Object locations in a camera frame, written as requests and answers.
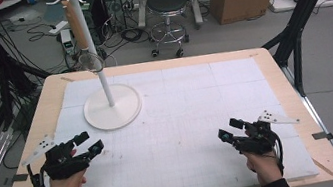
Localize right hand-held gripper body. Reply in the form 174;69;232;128
228;104;306;161

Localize white device with green display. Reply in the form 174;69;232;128
58;27;77;57

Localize white power strip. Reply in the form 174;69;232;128
46;19;72;37

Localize wooden-handled mesh strainer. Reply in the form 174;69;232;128
60;0;107;78

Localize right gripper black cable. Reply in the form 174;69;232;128
269;131;289;177

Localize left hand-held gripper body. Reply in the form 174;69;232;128
16;127;97;187

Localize black tape piece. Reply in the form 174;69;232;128
311;129;333;144
1;171;31;187

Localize black computer tower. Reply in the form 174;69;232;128
78;0;131;47

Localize white hook rack stand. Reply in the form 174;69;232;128
44;0;146;139

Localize white grid mat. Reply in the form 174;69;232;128
18;45;321;187

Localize wooden strip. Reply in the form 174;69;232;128
310;155;333;180

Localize black round stool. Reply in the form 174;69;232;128
142;0;205;63

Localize person's right hand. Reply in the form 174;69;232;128
243;145;287;187

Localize wooden table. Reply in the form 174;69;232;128
0;31;333;187

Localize coiled black cable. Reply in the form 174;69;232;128
118;25;151;47

